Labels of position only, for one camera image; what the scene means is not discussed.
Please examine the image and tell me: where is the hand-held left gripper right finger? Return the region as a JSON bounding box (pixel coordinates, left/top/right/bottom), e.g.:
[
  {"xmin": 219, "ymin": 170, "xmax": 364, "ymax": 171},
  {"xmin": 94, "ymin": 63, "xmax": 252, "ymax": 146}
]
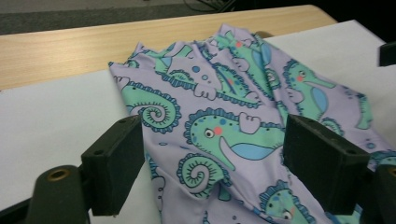
[{"xmin": 282, "ymin": 113, "xmax": 372, "ymax": 217}]

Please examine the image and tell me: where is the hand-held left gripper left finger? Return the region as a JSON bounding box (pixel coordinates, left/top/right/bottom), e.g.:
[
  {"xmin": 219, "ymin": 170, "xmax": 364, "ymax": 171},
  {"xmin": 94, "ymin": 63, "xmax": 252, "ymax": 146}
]
[{"xmin": 80, "ymin": 114, "xmax": 147, "ymax": 217}]

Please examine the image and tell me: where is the purple seahorse print baby romper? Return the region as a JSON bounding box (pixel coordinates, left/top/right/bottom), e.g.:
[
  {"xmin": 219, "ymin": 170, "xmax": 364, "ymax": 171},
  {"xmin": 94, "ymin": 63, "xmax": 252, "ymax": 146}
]
[{"xmin": 107, "ymin": 22, "xmax": 396, "ymax": 224}]

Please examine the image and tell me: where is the bundle of black cables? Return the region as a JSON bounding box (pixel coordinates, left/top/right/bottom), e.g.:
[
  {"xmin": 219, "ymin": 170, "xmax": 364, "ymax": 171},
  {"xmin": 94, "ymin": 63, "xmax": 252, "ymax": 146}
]
[{"xmin": 182, "ymin": 0, "xmax": 241, "ymax": 13}]

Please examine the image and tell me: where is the light wooden table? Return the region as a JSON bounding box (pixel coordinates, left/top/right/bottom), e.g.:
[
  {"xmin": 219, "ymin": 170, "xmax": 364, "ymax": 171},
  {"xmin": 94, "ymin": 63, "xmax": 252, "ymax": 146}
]
[{"xmin": 0, "ymin": 4, "xmax": 339, "ymax": 91}]

